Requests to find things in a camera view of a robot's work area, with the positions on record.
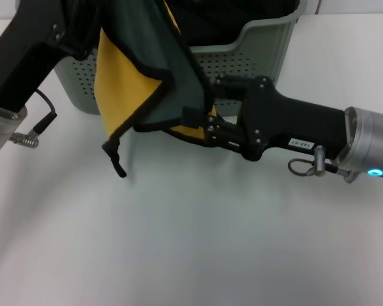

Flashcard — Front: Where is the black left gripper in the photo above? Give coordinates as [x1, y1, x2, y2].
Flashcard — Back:
[0, 0, 100, 112]

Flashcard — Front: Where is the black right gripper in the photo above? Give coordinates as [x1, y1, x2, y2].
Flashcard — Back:
[182, 72, 349, 160]

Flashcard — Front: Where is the green yellow towel black trim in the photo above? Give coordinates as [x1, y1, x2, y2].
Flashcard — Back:
[93, 0, 223, 178]

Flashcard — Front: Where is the green perforated storage basket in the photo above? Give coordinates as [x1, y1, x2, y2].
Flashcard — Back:
[56, 0, 303, 117]

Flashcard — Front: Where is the black cloth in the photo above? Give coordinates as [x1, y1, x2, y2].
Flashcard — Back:
[175, 0, 299, 48]

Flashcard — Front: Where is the left arm black plug cable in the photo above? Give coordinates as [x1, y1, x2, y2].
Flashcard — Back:
[11, 89, 58, 148]

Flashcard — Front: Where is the right arm silver plug cable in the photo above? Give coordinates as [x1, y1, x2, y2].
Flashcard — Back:
[288, 145, 354, 184]

